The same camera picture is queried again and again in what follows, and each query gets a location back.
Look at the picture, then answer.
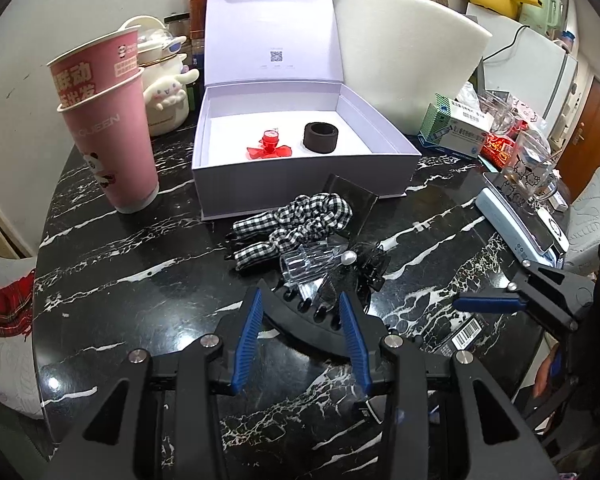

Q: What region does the white fridge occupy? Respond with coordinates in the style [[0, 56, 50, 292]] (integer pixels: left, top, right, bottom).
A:
[[465, 2, 593, 141]]

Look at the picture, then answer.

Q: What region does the black power cable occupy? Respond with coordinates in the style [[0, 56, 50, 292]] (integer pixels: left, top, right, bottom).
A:
[[482, 22, 528, 63]]

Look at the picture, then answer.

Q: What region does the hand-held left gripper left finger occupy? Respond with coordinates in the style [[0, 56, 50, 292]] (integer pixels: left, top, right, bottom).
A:
[[45, 287, 266, 480]]

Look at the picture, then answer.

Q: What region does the person's right hand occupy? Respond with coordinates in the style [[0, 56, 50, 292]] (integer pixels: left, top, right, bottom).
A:
[[534, 352, 562, 397]]

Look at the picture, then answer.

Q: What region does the glass jar dark lid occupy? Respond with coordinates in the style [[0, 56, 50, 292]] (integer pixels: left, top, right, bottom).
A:
[[163, 12, 193, 41]]

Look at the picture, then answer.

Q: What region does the checkered bow hair clip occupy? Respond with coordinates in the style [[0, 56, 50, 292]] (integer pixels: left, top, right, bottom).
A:
[[224, 191, 353, 272]]

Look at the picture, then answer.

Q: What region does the beige wooden frame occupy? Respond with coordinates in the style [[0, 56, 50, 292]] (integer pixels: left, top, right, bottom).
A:
[[0, 210, 36, 261]]

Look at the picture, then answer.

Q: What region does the white quilted chair cushion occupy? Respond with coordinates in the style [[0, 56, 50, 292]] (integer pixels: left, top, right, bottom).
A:
[[562, 167, 600, 281]]

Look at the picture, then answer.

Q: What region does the white patterned cushion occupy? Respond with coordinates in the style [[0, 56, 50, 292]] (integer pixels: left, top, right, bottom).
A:
[[0, 250, 46, 418]]

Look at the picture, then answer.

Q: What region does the red spice bottle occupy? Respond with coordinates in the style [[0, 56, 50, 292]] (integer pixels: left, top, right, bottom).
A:
[[189, 0, 211, 36]]

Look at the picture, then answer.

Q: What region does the clear acrylic hair clip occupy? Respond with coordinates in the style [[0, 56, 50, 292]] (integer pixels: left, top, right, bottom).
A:
[[279, 242, 343, 306]]

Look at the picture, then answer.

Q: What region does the small white device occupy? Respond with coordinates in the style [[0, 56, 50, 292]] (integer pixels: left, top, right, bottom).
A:
[[537, 210, 563, 241]]

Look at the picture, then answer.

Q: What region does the light green kettle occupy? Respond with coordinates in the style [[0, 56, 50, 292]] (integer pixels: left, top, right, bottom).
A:
[[517, 0, 566, 36]]

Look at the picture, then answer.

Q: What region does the white cartoon dog jar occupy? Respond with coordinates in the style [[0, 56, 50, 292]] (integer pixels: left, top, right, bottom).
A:
[[117, 14, 191, 137]]

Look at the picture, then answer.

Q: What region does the smoky translucent plastic case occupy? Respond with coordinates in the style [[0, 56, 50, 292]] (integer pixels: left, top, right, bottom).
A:
[[325, 174, 379, 241]]

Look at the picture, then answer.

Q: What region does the red packet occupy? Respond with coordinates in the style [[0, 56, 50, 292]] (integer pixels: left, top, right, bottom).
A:
[[480, 132, 518, 161]]

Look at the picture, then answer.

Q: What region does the pink paper cup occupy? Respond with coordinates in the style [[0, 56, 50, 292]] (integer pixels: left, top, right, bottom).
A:
[[56, 67, 161, 214], [46, 27, 146, 111]]

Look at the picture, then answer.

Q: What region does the red flower hair clip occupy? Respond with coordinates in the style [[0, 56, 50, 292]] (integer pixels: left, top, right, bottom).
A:
[[245, 129, 295, 160]]

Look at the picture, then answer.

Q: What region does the white cartoon sticker card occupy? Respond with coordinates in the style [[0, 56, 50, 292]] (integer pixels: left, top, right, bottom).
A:
[[512, 95, 543, 121]]

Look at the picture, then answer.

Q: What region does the white gift box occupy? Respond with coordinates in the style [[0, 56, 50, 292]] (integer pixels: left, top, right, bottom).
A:
[[191, 0, 422, 222]]

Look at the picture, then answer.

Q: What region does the white green medicine box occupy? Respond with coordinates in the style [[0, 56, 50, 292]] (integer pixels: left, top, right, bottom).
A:
[[434, 93, 481, 113]]

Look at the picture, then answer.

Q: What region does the light blue kitchen scale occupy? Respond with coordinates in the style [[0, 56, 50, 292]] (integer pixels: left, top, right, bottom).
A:
[[475, 172, 571, 268]]

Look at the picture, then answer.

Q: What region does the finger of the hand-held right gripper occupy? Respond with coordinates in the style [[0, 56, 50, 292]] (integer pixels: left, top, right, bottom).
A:
[[452, 262, 597, 313], [526, 304, 583, 334]]

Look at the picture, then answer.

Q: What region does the black curved hair clip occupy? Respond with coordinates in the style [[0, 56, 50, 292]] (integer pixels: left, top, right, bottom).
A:
[[257, 280, 388, 358]]

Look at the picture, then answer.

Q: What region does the white foam board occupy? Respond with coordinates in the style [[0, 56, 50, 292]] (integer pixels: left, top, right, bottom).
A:
[[331, 0, 493, 136]]

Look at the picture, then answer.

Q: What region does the black ring band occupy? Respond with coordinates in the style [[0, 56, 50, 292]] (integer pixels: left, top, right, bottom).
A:
[[300, 121, 337, 153]]

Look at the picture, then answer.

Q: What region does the clear glass cup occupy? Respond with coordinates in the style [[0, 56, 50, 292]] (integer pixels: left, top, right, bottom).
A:
[[477, 90, 518, 136]]

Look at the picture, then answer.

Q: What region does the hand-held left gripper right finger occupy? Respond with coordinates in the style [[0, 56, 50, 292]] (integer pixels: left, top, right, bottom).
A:
[[337, 292, 556, 480]]

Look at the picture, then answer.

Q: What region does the cartoon print glass mug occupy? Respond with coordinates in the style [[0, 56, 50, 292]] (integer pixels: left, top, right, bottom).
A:
[[500, 130, 561, 201]]

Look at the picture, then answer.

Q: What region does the white blue medicine box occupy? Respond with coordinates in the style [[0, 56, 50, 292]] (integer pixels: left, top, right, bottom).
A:
[[426, 110, 494, 159]]

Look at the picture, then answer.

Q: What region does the brown door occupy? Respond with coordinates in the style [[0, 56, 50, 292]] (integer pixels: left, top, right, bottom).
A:
[[565, 75, 600, 201]]

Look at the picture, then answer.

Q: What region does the red plaid cloth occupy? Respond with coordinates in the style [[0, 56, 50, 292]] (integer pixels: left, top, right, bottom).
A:
[[0, 270, 36, 341]]

